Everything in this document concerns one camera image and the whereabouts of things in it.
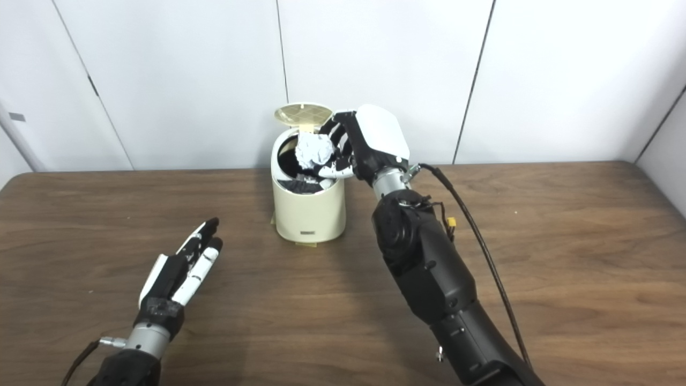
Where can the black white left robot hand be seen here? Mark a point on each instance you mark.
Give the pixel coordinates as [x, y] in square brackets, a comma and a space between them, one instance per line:
[169, 279]

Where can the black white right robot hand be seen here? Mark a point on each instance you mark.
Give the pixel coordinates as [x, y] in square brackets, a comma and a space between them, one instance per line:
[380, 139]

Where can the white paper ball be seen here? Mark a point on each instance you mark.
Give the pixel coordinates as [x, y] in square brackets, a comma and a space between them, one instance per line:
[313, 150]

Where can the cream-colored plastic bin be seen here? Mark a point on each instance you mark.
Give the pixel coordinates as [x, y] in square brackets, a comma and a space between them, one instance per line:
[308, 214]

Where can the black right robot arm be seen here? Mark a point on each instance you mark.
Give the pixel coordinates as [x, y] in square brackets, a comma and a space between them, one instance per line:
[429, 268]

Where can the black bin liner bag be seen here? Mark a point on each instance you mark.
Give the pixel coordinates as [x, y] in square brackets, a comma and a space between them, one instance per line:
[295, 185]

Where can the small grey wall tag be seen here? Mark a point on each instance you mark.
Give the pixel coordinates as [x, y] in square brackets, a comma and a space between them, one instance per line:
[16, 117]

